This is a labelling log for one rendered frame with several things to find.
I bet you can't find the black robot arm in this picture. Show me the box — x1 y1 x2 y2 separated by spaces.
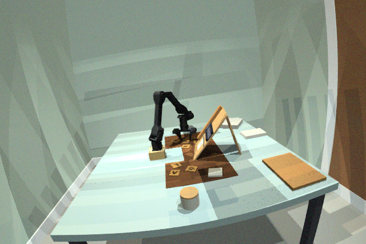
148 91 194 151

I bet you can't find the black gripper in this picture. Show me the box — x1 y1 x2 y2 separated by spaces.
172 123 197 140

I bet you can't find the grey cylinder with tan lid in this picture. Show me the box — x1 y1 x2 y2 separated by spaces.
180 187 200 210

